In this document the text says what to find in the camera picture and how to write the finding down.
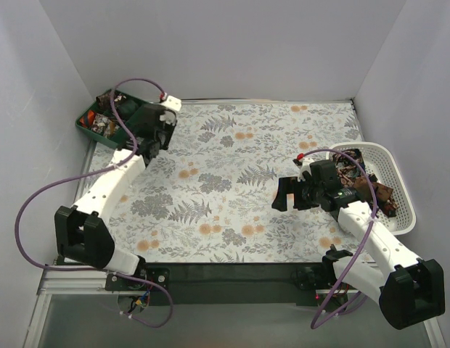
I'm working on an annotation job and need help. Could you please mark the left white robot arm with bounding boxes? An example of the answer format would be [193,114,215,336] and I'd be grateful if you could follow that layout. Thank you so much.
[54,96,181,290]

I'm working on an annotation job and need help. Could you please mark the floral patterned table mat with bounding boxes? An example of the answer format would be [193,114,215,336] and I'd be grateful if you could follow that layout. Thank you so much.
[109,103,363,262]

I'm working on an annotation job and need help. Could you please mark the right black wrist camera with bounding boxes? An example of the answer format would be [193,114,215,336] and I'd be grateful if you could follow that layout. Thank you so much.
[309,159,343,191]

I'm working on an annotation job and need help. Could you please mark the rolled ties in tray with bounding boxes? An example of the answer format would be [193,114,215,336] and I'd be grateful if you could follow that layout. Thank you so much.
[75,91,141,139]

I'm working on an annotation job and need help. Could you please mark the dark floral ties in basket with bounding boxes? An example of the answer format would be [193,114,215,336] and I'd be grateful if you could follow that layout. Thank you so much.
[331,148,399,218]

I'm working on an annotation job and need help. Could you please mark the green divided organizer tray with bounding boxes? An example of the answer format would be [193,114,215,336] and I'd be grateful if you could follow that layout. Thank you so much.
[75,89,147,149]

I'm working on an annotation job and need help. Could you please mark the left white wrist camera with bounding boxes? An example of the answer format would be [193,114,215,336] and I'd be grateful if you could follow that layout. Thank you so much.
[160,93,182,112]

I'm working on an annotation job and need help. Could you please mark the white perforated plastic basket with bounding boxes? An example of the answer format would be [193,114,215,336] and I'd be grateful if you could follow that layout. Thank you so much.
[331,141,417,236]

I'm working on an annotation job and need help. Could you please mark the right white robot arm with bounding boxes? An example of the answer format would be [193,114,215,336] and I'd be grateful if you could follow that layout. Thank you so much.
[271,177,445,329]

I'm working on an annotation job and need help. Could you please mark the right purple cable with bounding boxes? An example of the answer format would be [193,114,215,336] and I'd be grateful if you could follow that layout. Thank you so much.
[293,149,379,330]

